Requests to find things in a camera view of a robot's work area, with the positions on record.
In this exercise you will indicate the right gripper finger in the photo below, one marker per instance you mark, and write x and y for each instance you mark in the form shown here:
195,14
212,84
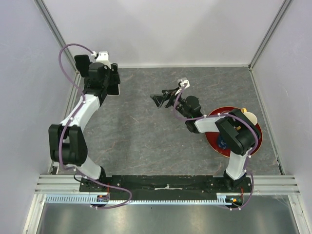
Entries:
159,99
172,91

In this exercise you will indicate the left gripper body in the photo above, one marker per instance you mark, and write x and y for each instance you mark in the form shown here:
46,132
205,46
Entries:
113,79

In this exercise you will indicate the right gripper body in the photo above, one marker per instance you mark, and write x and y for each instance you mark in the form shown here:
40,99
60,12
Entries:
171,100

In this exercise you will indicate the phone with beige case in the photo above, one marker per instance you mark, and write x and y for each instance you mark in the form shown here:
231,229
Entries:
113,90

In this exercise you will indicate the black phone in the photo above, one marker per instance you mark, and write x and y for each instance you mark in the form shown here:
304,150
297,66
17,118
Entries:
82,63

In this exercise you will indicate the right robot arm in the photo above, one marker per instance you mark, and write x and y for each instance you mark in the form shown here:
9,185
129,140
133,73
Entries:
237,131

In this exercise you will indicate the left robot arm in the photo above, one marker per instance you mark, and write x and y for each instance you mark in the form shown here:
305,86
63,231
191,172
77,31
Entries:
66,141

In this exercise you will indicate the blue mug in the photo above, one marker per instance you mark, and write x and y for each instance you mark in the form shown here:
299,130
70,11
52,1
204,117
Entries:
221,143

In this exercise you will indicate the yellow mug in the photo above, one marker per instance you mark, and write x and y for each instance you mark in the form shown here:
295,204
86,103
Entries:
250,116

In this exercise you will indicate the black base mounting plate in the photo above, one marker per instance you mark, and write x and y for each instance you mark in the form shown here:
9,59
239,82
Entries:
190,183

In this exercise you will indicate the slotted cable duct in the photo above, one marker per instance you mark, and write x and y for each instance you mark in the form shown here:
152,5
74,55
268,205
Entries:
97,200

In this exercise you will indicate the aluminium frame post right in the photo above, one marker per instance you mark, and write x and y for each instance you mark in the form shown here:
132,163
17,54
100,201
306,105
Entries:
270,32

